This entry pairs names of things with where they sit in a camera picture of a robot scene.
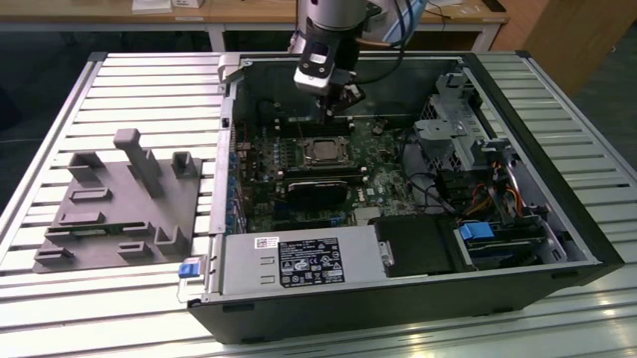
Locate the silver CPU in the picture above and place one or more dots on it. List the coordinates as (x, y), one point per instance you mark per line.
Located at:
(325, 149)

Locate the silver chipset heatsink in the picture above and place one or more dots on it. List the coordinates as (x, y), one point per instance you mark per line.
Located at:
(368, 216)

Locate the wooden cabinet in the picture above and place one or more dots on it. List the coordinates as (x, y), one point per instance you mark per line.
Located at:
(572, 37)

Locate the black PC case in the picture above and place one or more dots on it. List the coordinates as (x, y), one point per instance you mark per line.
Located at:
(349, 320)

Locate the wooden desk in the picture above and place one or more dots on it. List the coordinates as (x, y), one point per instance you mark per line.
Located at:
(99, 16)

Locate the black RAM slot bank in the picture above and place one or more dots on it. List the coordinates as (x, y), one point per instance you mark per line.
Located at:
(324, 175)
(312, 128)

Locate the black plastic shroud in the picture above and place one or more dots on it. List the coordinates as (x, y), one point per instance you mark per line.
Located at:
(419, 242)

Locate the grey parts rack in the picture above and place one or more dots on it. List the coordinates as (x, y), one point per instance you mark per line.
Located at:
(125, 223)

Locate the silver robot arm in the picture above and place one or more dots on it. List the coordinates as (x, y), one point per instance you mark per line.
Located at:
(329, 15)

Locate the metal locking lever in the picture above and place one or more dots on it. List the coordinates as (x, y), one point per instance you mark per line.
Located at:
(301, 131)

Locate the black graphics card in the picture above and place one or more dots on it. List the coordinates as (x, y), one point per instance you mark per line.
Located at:
(318, 194)

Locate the grey power supply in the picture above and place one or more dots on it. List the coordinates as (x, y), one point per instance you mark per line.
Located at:
(249, 261)

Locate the blue disk carrier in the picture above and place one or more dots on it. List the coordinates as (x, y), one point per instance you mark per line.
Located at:
(477, 232)

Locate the metal drive cage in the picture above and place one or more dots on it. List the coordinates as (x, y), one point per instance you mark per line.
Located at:
(448, 130)

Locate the white box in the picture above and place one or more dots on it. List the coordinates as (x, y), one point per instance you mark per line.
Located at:
(189, 3)
(151, 6)

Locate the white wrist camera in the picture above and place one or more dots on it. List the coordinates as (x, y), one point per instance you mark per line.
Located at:
(313, 67)

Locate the blue case latch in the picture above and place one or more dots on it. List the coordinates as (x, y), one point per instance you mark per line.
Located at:
(189, 270)

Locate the green motherboard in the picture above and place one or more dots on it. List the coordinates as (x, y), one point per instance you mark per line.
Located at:
(384, 186)

